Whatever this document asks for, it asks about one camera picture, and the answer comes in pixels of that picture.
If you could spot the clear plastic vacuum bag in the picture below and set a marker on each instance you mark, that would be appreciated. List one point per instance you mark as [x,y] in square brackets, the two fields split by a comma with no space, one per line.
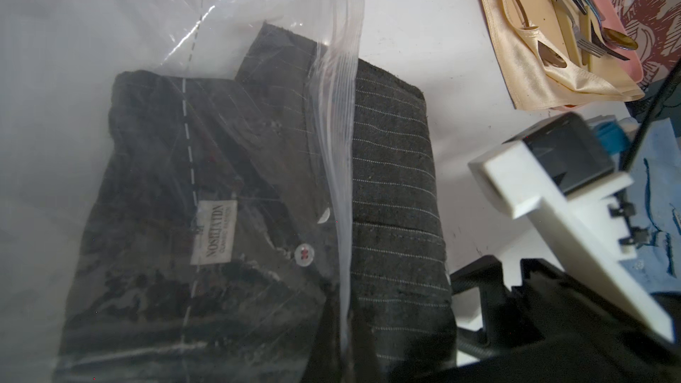
[59,60]

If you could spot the gold spoon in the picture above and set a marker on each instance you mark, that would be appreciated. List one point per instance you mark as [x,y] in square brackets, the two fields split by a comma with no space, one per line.
[549,57]

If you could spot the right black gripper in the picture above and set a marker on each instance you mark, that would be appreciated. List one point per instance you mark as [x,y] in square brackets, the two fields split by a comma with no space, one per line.
[552,328]

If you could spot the dark grey striped shirt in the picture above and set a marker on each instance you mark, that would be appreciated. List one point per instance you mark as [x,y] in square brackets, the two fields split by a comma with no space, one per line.
[393,213]

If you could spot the dark dinner knife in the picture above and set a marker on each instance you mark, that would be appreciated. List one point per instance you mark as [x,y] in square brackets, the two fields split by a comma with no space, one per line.
[596,40]

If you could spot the beige cloth napkin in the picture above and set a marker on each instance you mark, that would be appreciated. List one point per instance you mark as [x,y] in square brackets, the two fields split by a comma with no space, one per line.
[531,85]

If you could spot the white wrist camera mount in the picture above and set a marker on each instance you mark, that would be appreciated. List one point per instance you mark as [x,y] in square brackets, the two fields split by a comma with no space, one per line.
[558,174]

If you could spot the iridescent spoon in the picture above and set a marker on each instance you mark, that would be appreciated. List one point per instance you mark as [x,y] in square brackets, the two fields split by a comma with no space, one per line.
[611,28]

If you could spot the folded blue cloth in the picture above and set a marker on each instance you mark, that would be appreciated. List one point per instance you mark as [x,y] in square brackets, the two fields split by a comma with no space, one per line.
[655,194]

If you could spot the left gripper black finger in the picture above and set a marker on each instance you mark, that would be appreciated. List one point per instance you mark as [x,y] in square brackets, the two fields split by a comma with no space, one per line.
[344,348]

